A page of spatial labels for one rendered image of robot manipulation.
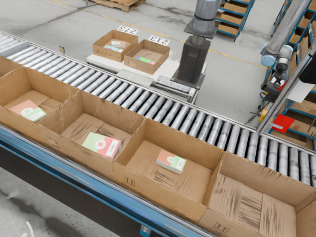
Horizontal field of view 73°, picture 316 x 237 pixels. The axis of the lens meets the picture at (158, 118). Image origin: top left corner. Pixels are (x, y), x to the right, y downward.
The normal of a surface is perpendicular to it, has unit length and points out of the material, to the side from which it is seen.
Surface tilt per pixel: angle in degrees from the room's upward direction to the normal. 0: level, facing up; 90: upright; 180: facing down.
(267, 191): 89
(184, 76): 90
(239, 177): 89
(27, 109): 0
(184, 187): 1
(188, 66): 90
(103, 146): 0
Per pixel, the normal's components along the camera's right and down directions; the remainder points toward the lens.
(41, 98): 0.09, -0.72
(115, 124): -0.42, 0.58
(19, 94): 0.90, 0.37
